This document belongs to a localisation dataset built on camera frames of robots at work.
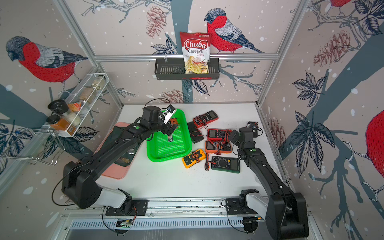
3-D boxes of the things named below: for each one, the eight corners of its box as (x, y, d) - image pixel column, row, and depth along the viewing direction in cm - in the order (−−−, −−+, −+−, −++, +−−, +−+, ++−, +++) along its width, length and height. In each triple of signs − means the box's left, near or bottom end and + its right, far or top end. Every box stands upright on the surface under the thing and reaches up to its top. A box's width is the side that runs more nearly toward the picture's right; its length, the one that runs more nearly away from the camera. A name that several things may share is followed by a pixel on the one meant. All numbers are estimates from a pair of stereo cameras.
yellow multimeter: (185, 169, 87) (185, 167, 85) (181, 161, 90) (180, 159, 88) (205, 157, 92) (205, 155, 90) (200, 150, 95) (200, 147, 93)
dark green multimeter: (210, 170, 87) (210, 169, 85) (211, 156, 93) (211, 155, 91) (240, 174, 86) (241, 172, 84) (239, 159, 91) (240, 158, 90)
